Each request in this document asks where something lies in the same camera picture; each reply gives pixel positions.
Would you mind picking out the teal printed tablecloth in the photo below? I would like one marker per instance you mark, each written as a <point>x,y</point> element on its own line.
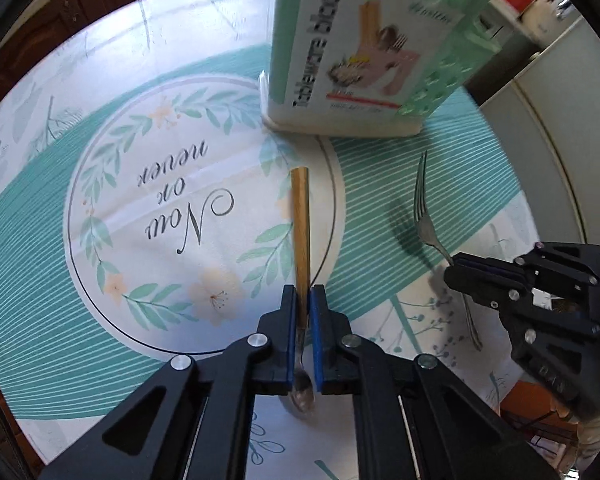
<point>130,260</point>

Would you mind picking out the white refrigerator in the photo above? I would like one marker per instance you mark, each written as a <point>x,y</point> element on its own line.
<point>555,110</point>

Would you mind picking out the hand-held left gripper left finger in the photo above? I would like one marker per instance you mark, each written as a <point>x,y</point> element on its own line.
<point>290,340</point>

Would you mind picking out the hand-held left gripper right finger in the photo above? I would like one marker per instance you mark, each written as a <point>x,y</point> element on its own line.
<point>317,340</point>

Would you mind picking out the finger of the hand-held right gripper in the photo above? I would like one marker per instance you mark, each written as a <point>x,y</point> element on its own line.
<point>480,287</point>
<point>485,264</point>

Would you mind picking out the steel fork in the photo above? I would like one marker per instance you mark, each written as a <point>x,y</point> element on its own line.
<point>425,230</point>

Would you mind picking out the green plastic utensil holder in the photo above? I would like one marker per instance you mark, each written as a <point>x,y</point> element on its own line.
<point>290,35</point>

